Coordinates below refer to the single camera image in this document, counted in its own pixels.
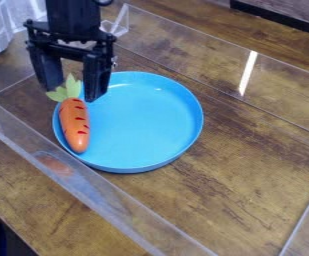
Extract clear acrylic front barrier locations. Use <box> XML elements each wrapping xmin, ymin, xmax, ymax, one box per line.
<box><xmin>0</xmin><ymin>84</ymin><xmax>221</xmax><ymax>256</ymax></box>

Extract white patterned curtain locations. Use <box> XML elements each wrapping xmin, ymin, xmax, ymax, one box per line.
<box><xmin>0</xmin><ymin>0</ymin><xmax>46</xmax><ymax>52</ymax></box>

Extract clear acrylic corner bracket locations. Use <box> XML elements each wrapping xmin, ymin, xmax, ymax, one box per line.
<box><xmin>100</xmin><ymin>4</ymin><xmax>128</xmax><ymax>38</ymax></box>

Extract black cable loop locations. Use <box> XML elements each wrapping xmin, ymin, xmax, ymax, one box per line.
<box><xmin>92</xmin><ymin>0</ymin><xmax>115</xmax><ymax>7</ymax></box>

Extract black bar at top right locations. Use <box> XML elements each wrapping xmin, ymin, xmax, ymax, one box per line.
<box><xmin>230</xmin><ymin>0</ymin><xmax>309</xmax><ymax>33</ymax></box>

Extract orange toy carrot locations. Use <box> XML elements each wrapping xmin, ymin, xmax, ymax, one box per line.
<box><xmin>46</xmin><ymin>74</ymin><xmax>90</xmax><ymax>153</ymax></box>

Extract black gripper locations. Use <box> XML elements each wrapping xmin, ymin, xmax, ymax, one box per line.
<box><xmin>23</xmin><ymin>0</ymin><xmax>115</xmax><ymax>102</ymax></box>

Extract blue round tray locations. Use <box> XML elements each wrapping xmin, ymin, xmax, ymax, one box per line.
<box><xmin>51</xmin><ymin>70</ymin><xmax>205</xmax><ymax>174</ymax></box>

